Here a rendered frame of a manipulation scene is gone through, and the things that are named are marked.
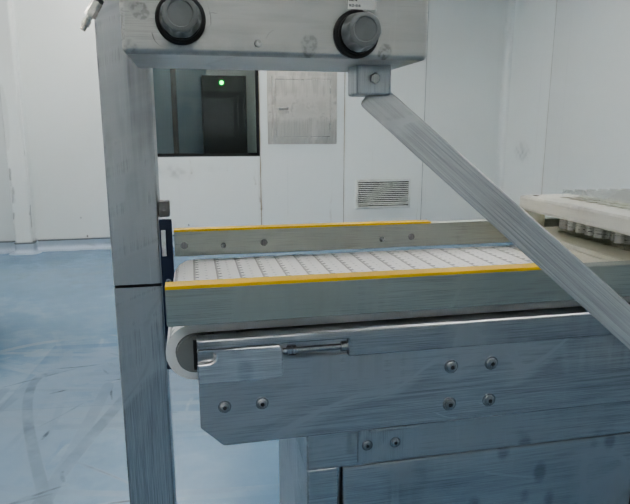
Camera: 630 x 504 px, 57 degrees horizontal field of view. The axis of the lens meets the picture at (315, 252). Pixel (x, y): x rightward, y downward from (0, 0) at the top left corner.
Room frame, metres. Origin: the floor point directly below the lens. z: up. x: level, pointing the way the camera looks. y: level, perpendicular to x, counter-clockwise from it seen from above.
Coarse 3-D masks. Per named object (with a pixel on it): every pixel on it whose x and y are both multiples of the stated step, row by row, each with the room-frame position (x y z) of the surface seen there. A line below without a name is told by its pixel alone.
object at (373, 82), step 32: (352, 96) 0.51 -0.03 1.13; (384, 96) 0.49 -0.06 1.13; (416, 128) 0.48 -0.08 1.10; (448, 160) 0.47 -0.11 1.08; (480, 192) 0.46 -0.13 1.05; (512, 224) 0.45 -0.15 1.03; (544, 256) 0.44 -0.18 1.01; (576, 288) 0.43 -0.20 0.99; (608, 288) 0.42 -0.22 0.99; (608, 320) 0.42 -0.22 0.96
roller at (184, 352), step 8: (192, 336) 0.46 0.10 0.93; (184, 344) 0.46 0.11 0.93; (192, 344) 0.46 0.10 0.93; (176, 352) 0.46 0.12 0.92; (184, 352) 0.46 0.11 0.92; (192, 352) 0.46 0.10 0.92; (184, 360) 0.46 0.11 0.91; (192, 360) 0.46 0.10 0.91; (184, 368) 0.46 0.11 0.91; (192, 368) 0.46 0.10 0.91
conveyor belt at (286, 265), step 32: (288, 256) 0.73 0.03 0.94; (320, 256) 0.73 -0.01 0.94; (352, 256) 0.73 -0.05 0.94; (384, 256) 0.73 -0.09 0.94; (416, 256) 0.73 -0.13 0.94; (448, 256) 0.73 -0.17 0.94; (480, 256) 0.73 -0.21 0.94; (512, 256) 0.73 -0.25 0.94; (288, 320) 0.48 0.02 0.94; (320, 320) 0.49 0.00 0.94; (352, 320) 0.49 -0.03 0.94
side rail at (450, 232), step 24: (192, 240) 0.72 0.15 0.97; (216, 240) 0.72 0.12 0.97; (240, 240) 0.73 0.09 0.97; (264, 240) 0.73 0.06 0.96; (288, 240) 0.74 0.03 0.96; (312, 240) 0.75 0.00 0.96; (336, 240) 0.75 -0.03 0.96; (360, 240) 0.76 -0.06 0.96; (384, 240) 0.77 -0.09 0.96; (408, 240) 0.77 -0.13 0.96; (432, 240) 0.78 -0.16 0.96; (456, 240) 0.79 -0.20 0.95; (480, 240) 0.80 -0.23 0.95; (504, 240) 0.80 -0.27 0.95
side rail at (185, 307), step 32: (224, 288) 0.45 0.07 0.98; (256, 288) 0.46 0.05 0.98; (288, 288) 0.47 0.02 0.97; (320, 288) 0.47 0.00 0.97; (352, 288) 0.48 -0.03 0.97; (384, 288) 0.48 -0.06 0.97; (416, 288) 0.49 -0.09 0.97; (448, 288) 0.49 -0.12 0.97; (480, 288) 0.50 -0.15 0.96; (512, 288) 0.51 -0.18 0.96; (544, 288) 0.51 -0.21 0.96; (192, 320) 0.45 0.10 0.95; (224, 320) 0.45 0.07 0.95; (256, 320) 0.46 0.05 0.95
